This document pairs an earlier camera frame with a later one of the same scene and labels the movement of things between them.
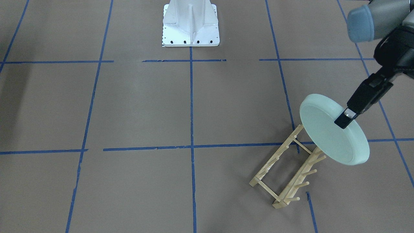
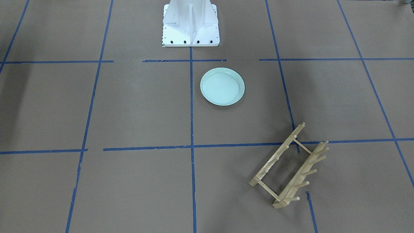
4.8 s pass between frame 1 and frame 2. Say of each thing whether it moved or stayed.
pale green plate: moved
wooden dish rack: stayed
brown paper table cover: stayed
